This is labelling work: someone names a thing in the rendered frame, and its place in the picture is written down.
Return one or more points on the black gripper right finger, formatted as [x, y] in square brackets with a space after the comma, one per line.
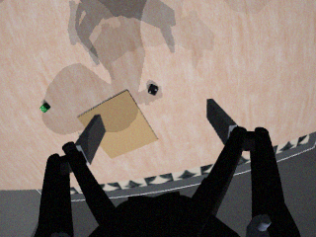
[272, 217]

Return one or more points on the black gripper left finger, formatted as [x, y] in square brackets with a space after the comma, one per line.
[55, 214]

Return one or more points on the black die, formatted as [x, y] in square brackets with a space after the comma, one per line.
[153, 89]

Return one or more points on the tan square mat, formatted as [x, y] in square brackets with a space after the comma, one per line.
[126, 127]

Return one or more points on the green die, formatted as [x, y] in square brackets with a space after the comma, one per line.
[45, 107]

